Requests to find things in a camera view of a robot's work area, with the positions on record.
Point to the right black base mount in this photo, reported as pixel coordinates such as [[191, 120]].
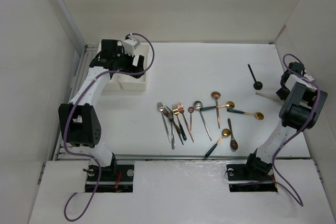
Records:
[[244, 180]]

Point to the copper spoon long handle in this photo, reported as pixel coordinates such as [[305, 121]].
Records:
[[216, 95]]

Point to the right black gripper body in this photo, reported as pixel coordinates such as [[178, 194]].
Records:
[[283, 92]]

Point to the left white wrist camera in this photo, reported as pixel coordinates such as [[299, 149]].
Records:
[[130, 45]]

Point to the silver fork lower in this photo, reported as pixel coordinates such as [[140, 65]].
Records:
[[171, 132]]

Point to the rose gold fork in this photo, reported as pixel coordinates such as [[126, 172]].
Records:
[[182, 111]]

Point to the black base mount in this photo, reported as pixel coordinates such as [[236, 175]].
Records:
[[118, 179], [244, 180]]

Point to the small copper spoon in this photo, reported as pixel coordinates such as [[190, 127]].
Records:
[[190, 111]]

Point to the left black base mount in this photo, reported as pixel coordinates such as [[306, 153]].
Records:
[[118, 179]]

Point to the black spoon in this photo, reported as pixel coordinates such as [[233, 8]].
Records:
[[257, 84]]

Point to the aluminium rail frame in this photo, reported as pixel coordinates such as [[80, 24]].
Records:
[[77, 75]]

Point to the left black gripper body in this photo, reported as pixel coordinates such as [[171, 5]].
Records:
[[125, 61]]

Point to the white divided utensil tray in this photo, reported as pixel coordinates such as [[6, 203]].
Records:
[[122, 82]]

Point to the silver fork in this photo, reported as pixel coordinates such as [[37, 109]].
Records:
[[171, 132], [160, 109]]

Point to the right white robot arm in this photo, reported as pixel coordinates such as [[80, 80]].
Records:
[[303, 103]]

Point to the gold fork green handle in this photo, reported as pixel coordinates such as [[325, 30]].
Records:
[[176, 113]]

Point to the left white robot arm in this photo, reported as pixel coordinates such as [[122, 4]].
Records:
[[80, 126]]

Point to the silver spoon long handle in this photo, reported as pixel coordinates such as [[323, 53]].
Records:
[[197, 105]]

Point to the dark bronze spoon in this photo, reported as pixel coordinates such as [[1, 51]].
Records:
[[233, 142]]

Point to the gold spoon green handle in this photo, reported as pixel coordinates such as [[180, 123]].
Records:
[[225, 133], [229, 105], [257, 115]]

